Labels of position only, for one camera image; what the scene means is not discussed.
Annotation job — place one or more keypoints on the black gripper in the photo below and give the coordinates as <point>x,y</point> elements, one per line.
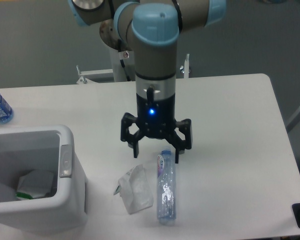
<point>157,121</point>

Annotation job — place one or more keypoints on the clear plastic bottle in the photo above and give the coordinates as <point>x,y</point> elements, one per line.
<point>166,188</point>

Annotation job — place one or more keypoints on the white paper wrapper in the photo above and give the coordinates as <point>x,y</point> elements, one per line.
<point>134,189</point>

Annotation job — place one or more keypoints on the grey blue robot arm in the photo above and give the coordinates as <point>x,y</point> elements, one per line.
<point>151,29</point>

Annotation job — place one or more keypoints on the white green trash in can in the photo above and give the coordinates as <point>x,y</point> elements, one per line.
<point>36,184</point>

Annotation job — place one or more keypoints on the white trash can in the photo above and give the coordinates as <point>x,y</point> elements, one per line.
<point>52,148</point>

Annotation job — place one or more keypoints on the white right table bracket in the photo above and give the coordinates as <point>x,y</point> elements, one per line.
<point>185,68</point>

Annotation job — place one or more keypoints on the white table bracket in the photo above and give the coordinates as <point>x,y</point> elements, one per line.
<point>185,68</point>
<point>94,76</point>

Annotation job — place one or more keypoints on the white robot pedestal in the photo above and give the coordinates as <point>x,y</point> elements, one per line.
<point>121,56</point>

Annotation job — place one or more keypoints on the white left table bracket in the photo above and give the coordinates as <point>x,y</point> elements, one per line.
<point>94,76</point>

